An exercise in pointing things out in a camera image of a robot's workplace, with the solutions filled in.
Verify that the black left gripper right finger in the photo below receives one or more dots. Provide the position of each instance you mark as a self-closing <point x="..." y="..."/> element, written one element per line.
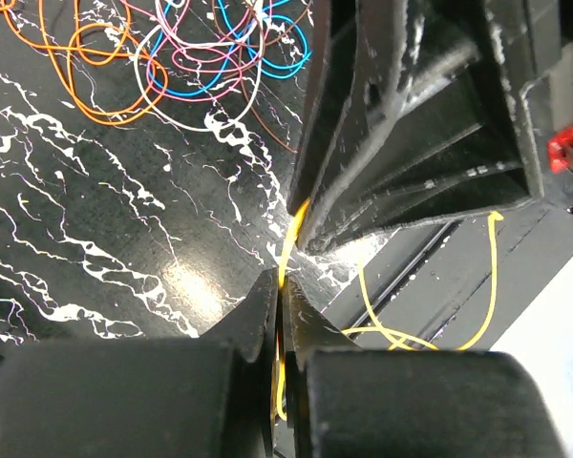
<point x="343" y="400"/>

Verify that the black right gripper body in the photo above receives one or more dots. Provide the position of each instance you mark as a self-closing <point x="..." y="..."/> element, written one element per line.
<point x="532" y="44"/>

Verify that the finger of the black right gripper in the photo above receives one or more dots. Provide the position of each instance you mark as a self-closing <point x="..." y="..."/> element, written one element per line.
<point x="451" y="153"/>
<point x="358" y="81"/>

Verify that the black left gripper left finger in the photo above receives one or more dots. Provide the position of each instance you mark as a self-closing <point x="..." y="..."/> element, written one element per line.
<point x="160" y="397"/>

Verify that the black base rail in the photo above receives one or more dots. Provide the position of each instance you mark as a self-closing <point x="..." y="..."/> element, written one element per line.
<point x="503" y="282"/>

